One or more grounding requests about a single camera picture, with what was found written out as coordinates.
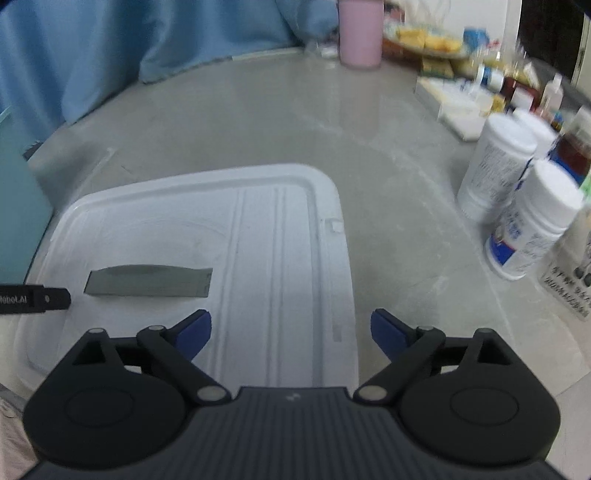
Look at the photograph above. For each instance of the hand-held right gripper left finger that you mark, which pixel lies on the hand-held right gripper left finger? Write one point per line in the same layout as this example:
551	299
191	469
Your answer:
199	328

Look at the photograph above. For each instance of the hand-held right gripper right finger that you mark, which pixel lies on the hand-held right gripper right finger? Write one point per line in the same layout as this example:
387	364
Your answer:
384	333

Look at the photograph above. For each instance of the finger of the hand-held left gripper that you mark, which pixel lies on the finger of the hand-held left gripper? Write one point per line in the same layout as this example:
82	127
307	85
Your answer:
51	299

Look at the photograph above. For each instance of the grey desktop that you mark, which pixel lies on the grey desktop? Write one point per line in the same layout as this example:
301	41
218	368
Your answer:
286	120

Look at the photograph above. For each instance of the flat grey card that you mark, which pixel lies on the flat grey card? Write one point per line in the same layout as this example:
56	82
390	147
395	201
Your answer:
147	281

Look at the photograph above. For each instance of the white plastic storage box lid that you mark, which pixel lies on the white plastic storage box lid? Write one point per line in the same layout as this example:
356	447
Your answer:
258	258

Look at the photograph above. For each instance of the teal panel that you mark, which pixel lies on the teal panel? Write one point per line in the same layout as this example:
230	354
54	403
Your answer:
21	203

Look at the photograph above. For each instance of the pink cloth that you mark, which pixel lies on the pink cloth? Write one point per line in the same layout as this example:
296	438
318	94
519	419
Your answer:
14	434

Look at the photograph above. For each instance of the white bottle with blue label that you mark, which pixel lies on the white bottle with blue label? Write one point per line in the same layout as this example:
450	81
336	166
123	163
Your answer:
531	226

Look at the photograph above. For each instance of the large white plastic bottle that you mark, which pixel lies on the large white plastic bottle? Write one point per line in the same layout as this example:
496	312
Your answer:
496	170

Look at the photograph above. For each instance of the flat white box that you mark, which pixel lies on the flat white box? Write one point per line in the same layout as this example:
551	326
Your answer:
455	108

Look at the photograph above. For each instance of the brown liquid bottle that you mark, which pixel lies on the brown liquid bottle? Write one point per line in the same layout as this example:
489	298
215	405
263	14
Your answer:
572	154

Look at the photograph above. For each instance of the blue curtain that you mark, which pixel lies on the blue curtain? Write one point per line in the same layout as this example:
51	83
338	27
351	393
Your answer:
115	41

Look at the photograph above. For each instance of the small clear bottle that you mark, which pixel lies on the small clear bottle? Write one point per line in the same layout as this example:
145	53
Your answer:
551	97

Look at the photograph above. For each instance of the plate of yellow snacks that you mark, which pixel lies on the plate of yellow snacks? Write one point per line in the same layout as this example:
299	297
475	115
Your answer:
429	40

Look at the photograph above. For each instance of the pink tumbler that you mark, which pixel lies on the pink tumbler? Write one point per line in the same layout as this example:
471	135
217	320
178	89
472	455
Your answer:
361	34

